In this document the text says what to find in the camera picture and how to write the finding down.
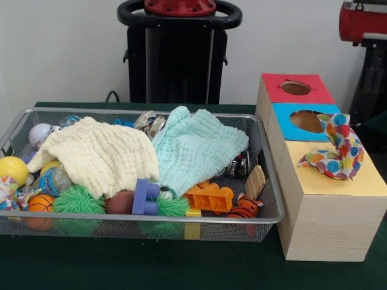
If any brown toy football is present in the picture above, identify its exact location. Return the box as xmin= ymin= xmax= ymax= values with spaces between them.
xmin=105 ymin=190 xmax=135 ymax=215

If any orange plastic building block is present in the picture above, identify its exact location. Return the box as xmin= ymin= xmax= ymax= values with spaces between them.
xmin=184 ymin=180 xmax=235 ymax=214

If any orange striped tiger plush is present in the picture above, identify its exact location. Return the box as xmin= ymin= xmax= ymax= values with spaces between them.
xmin=226 ymin=193 xmax=264 ymax=219

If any small green spiky ball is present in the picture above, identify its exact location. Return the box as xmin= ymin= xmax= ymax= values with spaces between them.
xmin=155 ymin=192 xmax=190 ymax=217

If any large green spiky ball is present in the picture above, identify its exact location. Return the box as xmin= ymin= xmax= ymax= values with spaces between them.
xmin=53 ymin=184 xmax=106 ymax=214

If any orange mini basketball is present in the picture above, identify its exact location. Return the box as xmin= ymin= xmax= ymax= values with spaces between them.
xmin=27 ymin=194 xmax=55 ymax=213

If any yellow plastic ball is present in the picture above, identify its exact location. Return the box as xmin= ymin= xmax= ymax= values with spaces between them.
xmin=0 ymin=156 xmax=30 ymax=188

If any dark green tablecloth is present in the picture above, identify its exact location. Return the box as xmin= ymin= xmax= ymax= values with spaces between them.
xmin=361 ymin=112 xmax=387 ymax=152
xmin=0 ymin=101 xmax=387 ymax=290

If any silver wire mesh bin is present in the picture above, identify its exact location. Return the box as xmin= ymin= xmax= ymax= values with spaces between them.
xmin=0 ymin=108 xmax=285 ymax=243

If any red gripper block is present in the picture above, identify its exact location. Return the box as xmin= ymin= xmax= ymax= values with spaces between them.
xmin=339 ymin=5 xmax=387 ymax=95

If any mint green muslin cloth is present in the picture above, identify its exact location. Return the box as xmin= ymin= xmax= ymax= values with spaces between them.
xmin=152 ymin=105 xmax=250 ymax=199

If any cream yellow muslin cloth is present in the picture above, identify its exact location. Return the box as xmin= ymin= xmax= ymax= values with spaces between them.
xmin=26 ymin=116 xmax=160 ymax=200

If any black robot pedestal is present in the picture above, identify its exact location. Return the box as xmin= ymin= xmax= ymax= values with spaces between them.
xmin=117 ymin=0 xmax=242 ymax=105

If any purple plastic building block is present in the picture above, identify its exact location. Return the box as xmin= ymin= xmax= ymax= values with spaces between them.
xmin=131 ymin=178 xmax=160 ymax=216

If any wooden box with three holes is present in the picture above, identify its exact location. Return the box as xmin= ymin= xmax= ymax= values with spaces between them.
xmin=255 ymin=73 xmax=387 ymax=262

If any colourful heart print cloth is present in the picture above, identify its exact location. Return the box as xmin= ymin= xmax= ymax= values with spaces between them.
xmin=298 ymin=113 xmax=365 ymax=181

